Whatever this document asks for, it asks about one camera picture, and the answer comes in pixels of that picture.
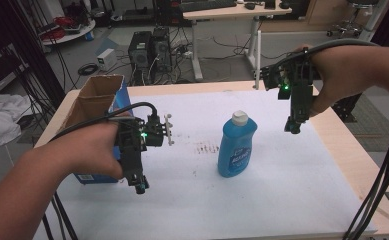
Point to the blue detergent bottle white cap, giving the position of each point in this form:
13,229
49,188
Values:
235,150

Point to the black computer tower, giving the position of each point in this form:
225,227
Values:
140,53
162,50

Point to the white cloth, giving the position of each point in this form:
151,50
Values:
0,116

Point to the grey floor mat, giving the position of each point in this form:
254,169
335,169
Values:
375,123

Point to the blue cardboard box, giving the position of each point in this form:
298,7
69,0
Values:
95,96

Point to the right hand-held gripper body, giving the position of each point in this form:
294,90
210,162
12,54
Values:
300,90

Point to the black computer mouse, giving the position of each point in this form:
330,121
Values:
249,5

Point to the person's right hand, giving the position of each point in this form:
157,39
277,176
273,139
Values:
342,73

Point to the black keyboard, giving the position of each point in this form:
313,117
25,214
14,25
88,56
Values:
207,4

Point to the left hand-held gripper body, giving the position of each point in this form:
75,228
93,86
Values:
132,146

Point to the person's left hand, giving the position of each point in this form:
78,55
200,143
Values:
88,150

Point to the wooden desk with white legs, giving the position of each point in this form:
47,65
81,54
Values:
235,11

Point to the round white table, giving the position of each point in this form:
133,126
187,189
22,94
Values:
72,35

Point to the office chair base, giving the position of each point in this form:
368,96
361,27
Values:
348,28

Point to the white power supply box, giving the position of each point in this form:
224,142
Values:
106,59

